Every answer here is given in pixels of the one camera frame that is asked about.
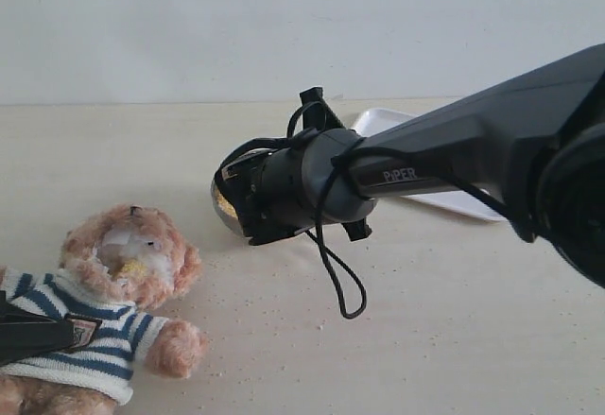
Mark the beige teddy bear striped sweater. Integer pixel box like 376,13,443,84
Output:
1,204,207,414

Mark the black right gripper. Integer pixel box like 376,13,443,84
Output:
223,87,372,246

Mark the white rectangular plastic tray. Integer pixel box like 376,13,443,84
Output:
352,108,506,222

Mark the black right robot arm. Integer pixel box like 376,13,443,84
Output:
213,44,604,285

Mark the steel bowl of yellow grain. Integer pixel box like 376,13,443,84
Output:
211,149,268,237

